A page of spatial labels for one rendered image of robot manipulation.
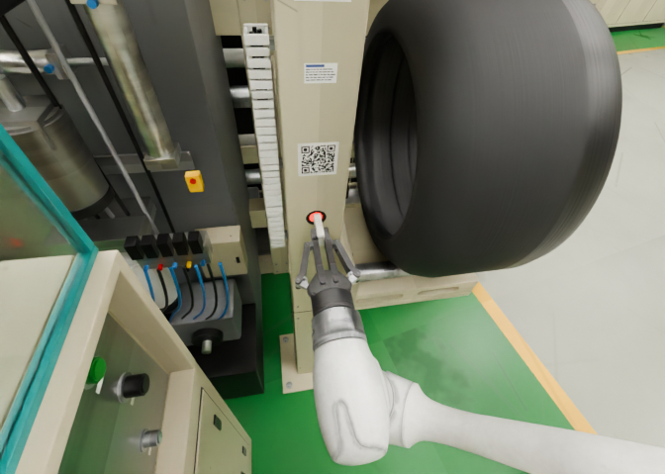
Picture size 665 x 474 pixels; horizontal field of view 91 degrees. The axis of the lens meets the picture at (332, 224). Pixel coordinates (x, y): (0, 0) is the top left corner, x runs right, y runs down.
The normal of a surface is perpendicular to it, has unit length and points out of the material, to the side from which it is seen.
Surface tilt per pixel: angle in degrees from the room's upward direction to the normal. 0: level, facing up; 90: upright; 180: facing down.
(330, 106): 90
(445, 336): 0
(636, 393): 0
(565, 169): 65
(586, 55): 35
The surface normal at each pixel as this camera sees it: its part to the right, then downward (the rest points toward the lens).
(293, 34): 0.17, 0.74
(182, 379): 0.06, -0.67
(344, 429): -0.37, -0.36
